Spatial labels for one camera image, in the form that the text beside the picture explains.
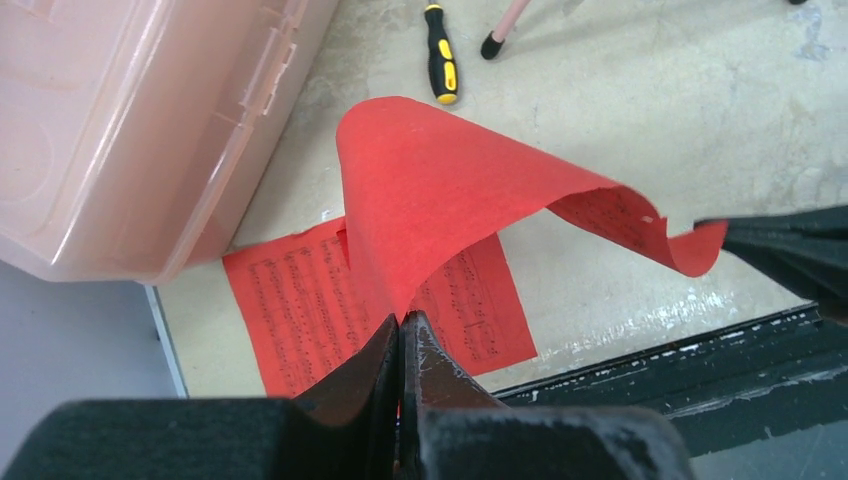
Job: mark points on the red sheet music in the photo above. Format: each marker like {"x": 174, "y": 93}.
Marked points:
{"x": 420, "y": 185}
{"x": 304, "y": 317}

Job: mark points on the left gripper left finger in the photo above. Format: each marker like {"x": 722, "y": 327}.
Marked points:
{"x": 343, "y": 427}

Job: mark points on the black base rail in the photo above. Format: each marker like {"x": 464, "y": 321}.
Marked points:
{"x": 781, "y": 375}

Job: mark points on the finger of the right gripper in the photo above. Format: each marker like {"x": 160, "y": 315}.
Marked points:
{"x": 804, "y": 252}

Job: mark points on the pink tripod music stand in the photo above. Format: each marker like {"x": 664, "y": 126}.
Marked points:
{"x": 493, "y": 43}

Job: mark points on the yellow black screwdriver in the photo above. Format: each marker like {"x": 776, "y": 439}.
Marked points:
{"x": 441, "y": 64}

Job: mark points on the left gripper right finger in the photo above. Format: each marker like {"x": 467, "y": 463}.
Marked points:
{"x": 452, "y": 428}

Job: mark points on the pink plastic storage box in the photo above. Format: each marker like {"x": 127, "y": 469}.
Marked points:
{"x": 134, "y": 133}

